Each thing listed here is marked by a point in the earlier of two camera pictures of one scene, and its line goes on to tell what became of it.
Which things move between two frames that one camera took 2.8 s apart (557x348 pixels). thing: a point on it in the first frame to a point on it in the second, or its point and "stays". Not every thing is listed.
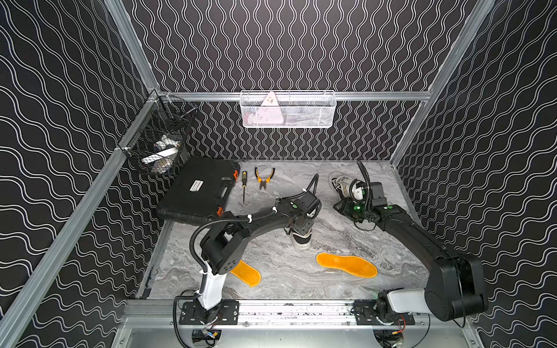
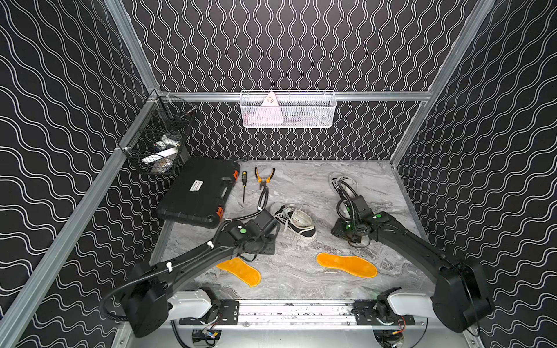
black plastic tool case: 201,190 stays
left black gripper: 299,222 to 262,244
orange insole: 247,273 stays
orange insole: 349,264 stays
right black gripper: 344,206 to 336,230
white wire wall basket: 299,109 stays
